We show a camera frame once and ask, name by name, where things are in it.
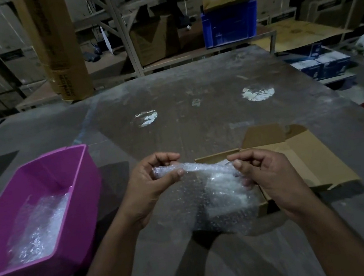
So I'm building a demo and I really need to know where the person's right hand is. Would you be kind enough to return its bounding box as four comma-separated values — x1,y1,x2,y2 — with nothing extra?
227,140,320,227

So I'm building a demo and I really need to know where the small brown cardboard box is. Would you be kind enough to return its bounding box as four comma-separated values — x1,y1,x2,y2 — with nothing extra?
190,112,364,227

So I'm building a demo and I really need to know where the pink plastic bin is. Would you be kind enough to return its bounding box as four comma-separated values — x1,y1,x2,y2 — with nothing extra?
0,142,117,276

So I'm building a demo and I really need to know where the flattened printed cardboard sheet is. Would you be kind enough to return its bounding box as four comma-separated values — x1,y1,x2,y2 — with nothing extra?
249,10,356,57

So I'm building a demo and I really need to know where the grey metal storage rack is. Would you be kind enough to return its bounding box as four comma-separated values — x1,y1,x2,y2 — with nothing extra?
0,0,283,112

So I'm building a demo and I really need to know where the white paper sheet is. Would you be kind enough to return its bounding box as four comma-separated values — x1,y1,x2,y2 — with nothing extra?
99,26,114,55

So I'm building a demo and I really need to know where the person's left hand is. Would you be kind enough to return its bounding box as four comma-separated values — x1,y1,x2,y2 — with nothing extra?
113,149,192,234

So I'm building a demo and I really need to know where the person's right forearm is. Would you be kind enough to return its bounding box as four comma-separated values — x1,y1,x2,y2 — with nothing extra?
287,190,364,276

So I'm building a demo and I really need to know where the pile of bubble wrap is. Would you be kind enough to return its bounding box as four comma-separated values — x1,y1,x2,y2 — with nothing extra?
0,192,79,268

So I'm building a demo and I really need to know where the open brown carton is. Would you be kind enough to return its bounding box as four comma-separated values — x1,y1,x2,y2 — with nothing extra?
127,14,183,68

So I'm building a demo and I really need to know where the clear bubble wrap sheet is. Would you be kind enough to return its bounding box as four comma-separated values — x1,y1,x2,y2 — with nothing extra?
152,152,268,247

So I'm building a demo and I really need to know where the dark blue product box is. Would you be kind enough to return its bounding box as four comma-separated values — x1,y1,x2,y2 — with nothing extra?
288,42,324,61

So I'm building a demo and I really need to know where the small dark object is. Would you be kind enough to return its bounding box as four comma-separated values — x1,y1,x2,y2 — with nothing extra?
83,43,103,64

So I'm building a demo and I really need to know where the blue plastic crate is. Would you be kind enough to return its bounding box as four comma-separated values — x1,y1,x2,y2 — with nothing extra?
199,0,263,50

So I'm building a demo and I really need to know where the tall narrow cardboard carton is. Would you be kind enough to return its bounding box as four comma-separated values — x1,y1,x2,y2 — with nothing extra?
13,0,96,108

